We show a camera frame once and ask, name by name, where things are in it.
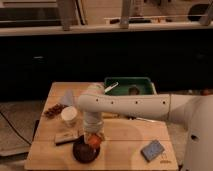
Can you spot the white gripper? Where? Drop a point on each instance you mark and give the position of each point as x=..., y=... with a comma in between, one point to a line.
x=87, y=136

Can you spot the green plastic tray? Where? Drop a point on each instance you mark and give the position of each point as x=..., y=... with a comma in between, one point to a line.
x=125, y=84

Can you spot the brown grape bunch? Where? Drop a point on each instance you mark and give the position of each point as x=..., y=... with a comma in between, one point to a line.
x=54, y=110

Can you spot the green metal cup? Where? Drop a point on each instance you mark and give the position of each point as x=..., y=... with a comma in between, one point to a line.
x=134, y=91

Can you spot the blue sponge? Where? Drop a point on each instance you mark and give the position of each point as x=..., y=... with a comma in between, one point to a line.
x=152, y=150

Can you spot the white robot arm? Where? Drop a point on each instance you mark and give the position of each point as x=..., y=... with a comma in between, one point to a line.
x=195, y=112

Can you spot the red apple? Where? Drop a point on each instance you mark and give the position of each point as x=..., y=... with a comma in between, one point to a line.
x=94, y=141

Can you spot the wooden block eraser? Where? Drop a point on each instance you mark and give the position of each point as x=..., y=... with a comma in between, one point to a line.
x=66, y=137

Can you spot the white cup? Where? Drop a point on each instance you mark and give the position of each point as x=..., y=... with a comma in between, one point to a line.
x=69, y=115

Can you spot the dark purple bowl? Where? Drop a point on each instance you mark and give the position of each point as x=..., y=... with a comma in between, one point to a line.
x=82, y=152

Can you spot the white plastic spoon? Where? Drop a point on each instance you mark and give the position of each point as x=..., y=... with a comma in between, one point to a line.
x=109, y=88

